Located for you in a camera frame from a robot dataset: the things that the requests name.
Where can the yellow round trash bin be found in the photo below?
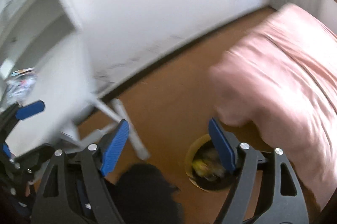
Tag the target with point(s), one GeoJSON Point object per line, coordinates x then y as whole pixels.
{"type": "Point", "coordinates": [203, 148]}

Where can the yellow snack bag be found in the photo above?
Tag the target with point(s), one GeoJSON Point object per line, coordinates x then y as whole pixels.
{"type": "Point", "coordinates": [202, 167]}

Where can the grey desk shelf hutch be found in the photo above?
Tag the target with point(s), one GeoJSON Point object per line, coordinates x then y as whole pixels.
{"type": "Point", "coordinates": [32, 31]}

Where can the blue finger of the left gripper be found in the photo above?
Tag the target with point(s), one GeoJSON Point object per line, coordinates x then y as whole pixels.
{"type": "Point", "coordinates": [28, 111]}

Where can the flat printed snack box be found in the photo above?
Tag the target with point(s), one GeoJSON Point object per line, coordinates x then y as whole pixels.
{"type": "Point", "coordinates": [21, 72]}

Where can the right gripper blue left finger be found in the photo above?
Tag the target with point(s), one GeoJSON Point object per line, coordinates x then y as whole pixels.
{"type": "Point", "coordinates": [111, 146]}

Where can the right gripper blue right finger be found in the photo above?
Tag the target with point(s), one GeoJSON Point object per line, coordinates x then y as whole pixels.
{"type": "Point", "coordinates": [221, 141]}

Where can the pink bed duvet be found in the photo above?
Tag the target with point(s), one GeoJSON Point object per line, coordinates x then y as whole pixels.
{"type": "Point", "coordinates": [282, 77]}

